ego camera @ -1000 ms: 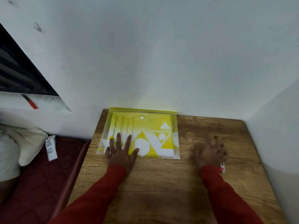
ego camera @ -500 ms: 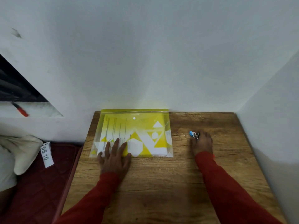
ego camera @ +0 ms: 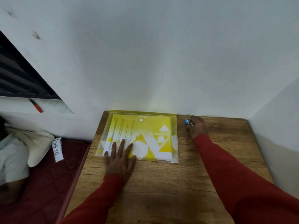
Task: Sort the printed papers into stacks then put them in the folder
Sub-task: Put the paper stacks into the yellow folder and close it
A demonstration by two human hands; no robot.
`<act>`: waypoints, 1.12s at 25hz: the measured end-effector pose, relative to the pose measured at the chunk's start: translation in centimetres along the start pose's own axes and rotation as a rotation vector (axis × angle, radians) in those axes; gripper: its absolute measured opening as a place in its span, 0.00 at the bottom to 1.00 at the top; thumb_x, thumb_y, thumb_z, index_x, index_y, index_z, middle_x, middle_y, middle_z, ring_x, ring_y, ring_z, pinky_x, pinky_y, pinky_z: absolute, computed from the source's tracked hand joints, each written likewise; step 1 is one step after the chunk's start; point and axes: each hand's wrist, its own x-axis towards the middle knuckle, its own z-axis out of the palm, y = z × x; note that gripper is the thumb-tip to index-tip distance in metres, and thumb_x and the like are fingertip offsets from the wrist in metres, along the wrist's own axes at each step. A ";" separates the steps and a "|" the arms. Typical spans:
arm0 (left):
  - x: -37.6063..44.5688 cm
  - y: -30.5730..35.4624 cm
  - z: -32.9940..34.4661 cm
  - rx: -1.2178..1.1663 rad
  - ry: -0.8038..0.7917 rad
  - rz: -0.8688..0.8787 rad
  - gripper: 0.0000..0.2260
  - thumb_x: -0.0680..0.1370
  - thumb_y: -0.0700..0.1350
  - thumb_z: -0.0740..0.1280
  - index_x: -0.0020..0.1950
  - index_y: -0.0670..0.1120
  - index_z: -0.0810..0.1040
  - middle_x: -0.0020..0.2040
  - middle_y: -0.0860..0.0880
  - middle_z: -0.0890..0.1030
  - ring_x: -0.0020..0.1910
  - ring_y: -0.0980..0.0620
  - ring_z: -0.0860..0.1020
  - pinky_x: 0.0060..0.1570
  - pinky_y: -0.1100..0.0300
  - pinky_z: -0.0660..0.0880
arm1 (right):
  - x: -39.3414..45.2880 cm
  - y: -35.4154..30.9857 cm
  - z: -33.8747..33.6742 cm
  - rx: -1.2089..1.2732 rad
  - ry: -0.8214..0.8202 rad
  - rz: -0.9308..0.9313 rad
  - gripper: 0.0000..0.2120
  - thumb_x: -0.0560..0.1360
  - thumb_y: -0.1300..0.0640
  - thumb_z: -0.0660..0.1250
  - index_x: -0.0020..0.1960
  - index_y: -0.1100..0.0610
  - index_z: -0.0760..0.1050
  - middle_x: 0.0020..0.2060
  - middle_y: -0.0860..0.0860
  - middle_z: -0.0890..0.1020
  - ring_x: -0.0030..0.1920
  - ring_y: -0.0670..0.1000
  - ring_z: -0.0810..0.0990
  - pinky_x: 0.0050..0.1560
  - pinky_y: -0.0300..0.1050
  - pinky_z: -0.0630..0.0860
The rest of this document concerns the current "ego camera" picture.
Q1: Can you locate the white paper label tag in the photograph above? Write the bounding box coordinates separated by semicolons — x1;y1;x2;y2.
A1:
52;137;64;163

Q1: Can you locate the maroon bed mattress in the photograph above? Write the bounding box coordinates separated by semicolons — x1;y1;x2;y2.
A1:
0;138;90;224

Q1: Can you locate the person's right hand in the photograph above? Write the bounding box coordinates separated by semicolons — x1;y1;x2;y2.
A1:
186;115;210;140

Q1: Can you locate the person's left hand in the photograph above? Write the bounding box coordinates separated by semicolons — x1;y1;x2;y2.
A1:
103;139;137;184

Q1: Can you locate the red marker on sill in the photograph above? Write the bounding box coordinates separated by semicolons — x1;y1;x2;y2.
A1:
28;98;44;114

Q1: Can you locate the person's left forearm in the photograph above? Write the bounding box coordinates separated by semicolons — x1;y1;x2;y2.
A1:
59;174;126;224

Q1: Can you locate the person's right forearm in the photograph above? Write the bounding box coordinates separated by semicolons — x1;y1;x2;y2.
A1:
194;134;299;224

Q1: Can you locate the dark louvred window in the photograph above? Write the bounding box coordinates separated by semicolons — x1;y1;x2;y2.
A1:
0;30;62;100

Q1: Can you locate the white pillow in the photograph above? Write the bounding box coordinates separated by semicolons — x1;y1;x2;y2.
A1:
4;124;55;168

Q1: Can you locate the yellow patterned plastic folder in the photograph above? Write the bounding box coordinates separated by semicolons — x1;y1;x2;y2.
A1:
95;110;179;164

